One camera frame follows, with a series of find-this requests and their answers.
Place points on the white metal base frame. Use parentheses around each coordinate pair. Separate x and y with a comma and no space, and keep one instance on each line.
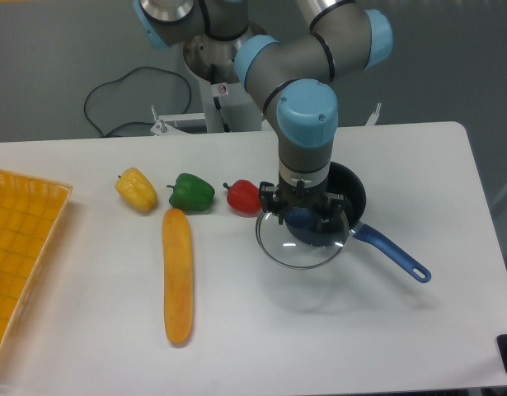
(194,123)

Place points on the orange plastic basket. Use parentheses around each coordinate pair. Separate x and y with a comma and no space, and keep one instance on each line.
(30,211)

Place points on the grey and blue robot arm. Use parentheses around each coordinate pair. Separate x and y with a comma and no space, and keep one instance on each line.
(290,83)

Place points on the red bell pepper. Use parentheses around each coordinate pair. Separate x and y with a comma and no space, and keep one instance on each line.
(243,197)

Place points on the glass lid with blue knob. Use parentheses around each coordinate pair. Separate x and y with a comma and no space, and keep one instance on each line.
(301,243)

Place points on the dark saucepan with blue handle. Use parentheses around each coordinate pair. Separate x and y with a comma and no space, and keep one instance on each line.
(343,180)

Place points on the green bell pepper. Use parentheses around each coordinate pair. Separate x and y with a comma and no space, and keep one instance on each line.
(191,194)

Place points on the long orange bread loaf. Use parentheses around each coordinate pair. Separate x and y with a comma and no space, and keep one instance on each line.
(178,276)

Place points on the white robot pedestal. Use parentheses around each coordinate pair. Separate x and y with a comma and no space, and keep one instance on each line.
(226,104)

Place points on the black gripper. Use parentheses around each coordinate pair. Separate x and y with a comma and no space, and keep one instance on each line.
(328,206)

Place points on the yellow bell pepper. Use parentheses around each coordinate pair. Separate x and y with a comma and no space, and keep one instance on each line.
(136,190)

